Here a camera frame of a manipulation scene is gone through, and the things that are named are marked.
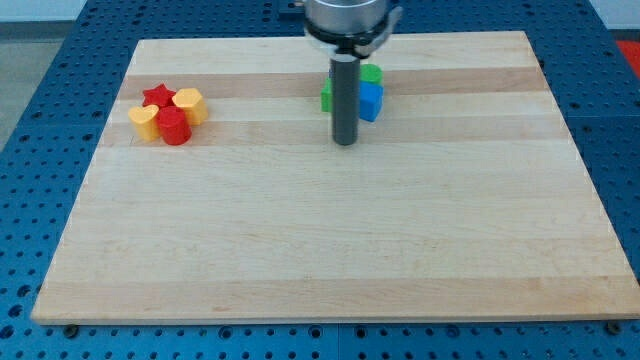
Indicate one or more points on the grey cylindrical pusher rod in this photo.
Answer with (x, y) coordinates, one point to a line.
(345, 91)

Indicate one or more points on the green circle block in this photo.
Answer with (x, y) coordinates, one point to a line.
(371, 73)

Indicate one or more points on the green block behind rod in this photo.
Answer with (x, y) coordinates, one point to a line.
(326, 96)

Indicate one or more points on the blue block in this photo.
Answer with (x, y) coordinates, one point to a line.
(371, 101)

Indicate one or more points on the yellow hexagon block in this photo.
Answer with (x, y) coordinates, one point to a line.
(193, 103)

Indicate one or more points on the light wooden board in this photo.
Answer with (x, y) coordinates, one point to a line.
(465, 201)

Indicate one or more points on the red cylinder block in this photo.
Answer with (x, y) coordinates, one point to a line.
(173, 125)

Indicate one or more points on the red star block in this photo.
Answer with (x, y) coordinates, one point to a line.
(160, 96)

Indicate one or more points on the yellow heart block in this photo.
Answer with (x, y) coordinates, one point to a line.
(143, 119)

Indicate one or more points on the blue perforated table plate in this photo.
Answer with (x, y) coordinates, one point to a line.
(44, 161)

